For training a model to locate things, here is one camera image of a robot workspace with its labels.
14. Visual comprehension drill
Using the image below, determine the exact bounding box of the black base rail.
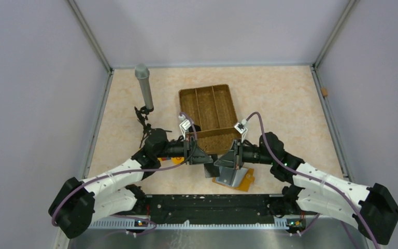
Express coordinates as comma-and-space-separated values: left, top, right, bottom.
123, 194, 302, 225

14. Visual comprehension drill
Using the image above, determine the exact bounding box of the grey microphone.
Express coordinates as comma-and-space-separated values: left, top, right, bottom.
135, 63, 154, 112

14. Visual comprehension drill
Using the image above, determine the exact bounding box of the woven wicker divided tray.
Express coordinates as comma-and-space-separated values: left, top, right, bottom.
178, 84, 240, 155

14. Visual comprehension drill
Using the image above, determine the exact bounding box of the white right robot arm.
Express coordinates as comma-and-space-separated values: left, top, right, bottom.
214, 131, 398, 245

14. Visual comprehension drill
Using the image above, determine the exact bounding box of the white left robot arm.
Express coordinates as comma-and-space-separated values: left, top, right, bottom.
48, 128, 213, 239

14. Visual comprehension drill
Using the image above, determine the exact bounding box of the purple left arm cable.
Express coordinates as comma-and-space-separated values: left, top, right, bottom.
50, 112, 200, 238

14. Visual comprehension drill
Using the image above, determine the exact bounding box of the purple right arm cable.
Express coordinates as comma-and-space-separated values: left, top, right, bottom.
245, 112, 381, 249

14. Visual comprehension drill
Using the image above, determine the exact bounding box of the yellow leather card holder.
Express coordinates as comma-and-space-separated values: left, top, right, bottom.
212, 167, 255, 192

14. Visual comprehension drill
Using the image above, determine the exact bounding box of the small brown corner object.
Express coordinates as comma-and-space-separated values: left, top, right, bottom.
320, 87, 328, 98

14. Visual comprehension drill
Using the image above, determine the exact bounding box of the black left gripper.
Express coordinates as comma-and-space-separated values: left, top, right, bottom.
157, 134, 214, 165

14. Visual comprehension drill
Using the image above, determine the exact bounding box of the single black VIP card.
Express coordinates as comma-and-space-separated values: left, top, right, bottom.
217, 167, 245, 188

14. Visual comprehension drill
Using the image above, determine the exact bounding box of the yellow no-entry sign block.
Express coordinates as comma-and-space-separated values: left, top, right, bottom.
171, 157, 184, 164

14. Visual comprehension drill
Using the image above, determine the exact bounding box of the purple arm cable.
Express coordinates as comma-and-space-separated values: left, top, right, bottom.
50, 112, 200, 238
245, 112, 381, 249

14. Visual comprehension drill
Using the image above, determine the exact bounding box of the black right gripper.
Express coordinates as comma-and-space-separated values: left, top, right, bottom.
215, 137, 274, 169

